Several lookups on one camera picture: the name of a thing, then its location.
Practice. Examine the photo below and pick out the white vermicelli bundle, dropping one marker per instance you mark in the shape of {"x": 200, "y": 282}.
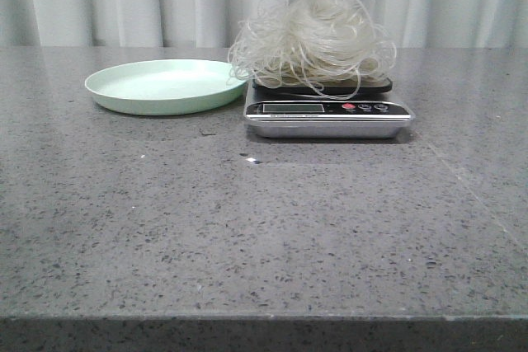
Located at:
{"x": 311, "y": 43}

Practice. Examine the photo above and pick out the silver black kitchen scale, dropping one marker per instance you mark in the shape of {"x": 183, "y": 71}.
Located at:
{"x": 342, "y": 110}

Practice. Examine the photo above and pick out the light green plate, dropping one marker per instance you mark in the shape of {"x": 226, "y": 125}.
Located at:
{"x": 165, "y": 86}

